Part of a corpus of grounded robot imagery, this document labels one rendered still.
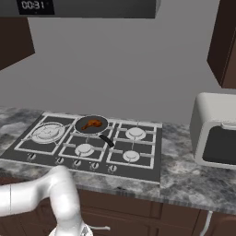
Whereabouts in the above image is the brown chicken drumstick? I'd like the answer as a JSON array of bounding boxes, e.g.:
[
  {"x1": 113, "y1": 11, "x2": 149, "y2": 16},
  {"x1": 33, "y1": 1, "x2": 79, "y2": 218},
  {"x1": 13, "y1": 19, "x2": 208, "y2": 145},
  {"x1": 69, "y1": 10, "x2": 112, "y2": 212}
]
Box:
[{"x1": 81, "y1": 119, "x2": 102, "y2": 131}]

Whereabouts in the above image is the black frying pan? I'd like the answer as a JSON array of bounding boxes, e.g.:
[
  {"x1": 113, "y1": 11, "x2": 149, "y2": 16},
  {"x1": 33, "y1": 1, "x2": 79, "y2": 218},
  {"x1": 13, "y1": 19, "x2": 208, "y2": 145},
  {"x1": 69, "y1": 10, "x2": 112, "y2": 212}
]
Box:
[{"x1": 74, "y1": 114, "x2": 115, "y2": 148}]

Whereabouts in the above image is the grey gas hob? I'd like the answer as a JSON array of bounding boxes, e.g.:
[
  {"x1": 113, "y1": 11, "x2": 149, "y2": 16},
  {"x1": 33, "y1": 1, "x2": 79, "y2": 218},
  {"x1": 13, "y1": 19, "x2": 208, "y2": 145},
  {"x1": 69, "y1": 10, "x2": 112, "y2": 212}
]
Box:
[{"x1": 0, "y1": 112, "x2": 163, "y2": 184}]

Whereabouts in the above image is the dark brown drawer front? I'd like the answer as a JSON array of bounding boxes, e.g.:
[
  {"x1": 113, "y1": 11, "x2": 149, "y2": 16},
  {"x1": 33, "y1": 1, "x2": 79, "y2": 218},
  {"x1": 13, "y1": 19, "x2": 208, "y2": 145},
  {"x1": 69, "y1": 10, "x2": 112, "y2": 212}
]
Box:
[
  {"x1": 76, "y1": 188, "x2": 163, "y2": 219},
  {"x1": 80, "y1": 207, "x2": 202, "y2": 236}
]

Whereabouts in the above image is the white toaster oven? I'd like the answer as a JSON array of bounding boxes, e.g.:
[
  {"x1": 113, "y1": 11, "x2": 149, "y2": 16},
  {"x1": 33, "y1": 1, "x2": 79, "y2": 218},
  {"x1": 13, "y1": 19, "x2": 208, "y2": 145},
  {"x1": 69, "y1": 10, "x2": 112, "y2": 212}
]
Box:
[{"x1": 189, "y1": 92, "x2": 236, "y2": 171}]

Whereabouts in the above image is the grey microwave oven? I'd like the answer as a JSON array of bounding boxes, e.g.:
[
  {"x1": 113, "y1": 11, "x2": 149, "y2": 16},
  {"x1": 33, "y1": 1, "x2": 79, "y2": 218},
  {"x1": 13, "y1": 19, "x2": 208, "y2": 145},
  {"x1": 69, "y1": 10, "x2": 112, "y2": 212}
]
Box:
[{"x1": 0, "y1": 0, "x2": 162, "y2": 19}]

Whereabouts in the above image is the dark brown cupboard door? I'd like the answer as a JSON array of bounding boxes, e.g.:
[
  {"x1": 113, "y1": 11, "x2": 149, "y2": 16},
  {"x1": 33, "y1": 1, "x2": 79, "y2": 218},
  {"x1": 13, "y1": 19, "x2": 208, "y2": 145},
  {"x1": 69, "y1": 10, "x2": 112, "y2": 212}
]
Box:
[{"x1": 199, "y1": 209, "x2": 236, "y2": 236}]

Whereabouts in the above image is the silver drawer handle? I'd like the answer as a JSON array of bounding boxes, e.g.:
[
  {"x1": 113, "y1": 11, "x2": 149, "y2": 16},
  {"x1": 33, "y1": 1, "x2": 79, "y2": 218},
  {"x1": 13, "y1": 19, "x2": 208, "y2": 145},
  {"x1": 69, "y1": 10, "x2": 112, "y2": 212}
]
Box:
[{"x1": 88, "y1": 225, "x2": 112, "y2": 231}]

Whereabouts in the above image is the dark brown wall cupboard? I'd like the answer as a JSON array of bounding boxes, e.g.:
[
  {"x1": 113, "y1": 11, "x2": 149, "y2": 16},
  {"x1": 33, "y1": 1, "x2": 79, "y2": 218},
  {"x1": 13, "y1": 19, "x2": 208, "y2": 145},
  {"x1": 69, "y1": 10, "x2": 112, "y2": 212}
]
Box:
[
  {"x1": 206, "y1": 0, "x2": 236, "y2": 90},
  {"x1": 0, "y1": 17, "x2": 36, "y2": 71}
]

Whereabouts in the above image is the silver cupboard door handle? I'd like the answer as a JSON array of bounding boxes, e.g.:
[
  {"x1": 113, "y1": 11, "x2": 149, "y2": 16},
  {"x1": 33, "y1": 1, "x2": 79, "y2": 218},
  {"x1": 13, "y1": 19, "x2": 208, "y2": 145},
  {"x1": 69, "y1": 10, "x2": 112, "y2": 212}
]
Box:
[{"x1": 203, "y1": 210, "x2": 214, "y2": 236}]

